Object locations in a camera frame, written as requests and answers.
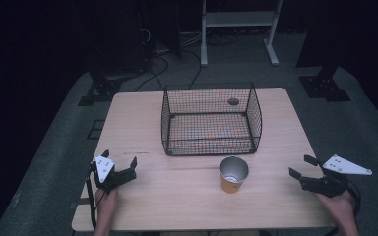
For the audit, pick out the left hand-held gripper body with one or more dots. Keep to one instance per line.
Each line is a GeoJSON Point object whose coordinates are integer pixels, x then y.
{"type": "Point", "coordinates": [104, 168]}

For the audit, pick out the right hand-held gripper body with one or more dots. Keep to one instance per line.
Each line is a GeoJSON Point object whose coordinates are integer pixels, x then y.
{"type": "Point", "coordinates": [328, 185]}

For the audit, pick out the person's left hand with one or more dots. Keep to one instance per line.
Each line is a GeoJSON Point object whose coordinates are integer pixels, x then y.
{"type": "Point", "coordinates": [106, 205]}

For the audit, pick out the white metal stand frame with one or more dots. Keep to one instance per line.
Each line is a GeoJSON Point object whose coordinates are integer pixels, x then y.
{"type": "Point", "coordinates": [239, 18]}

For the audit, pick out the small dark round object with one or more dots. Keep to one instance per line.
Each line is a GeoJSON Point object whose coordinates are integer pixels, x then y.
{"type": "Point", "coordinates": [233, 101]}

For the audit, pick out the black stand base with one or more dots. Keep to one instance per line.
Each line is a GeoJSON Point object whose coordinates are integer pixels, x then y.
{"type": "Point", "coordinates": [100, 91]}
{"type": "Point", "coordinates": [325, 88]}

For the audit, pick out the orange paper cup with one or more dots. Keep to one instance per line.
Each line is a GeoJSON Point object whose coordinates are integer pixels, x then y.
{"type": "Point", "coordinates": [231, 187]}

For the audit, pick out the person's right hand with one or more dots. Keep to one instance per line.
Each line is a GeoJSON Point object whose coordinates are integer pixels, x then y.
{"type": "Point", "coordinates": [339, 206]}

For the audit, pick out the black rectangular floor frame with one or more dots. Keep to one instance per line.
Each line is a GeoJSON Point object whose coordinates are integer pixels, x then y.
{"type": "Point", "coordinates": [92, 129]}

